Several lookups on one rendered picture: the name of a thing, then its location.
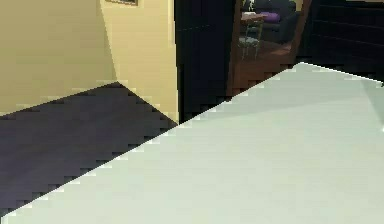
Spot pale green table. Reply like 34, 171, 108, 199
0, 61, 384, 224

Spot brown side table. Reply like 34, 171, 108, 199
240, 11, 268, 25

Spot purple cushion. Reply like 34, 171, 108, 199
258, 11, 282, 24

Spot dark sofa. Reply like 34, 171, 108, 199
250, 0, 298, 44

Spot framed wall picture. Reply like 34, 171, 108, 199
105, 0, 139, 7

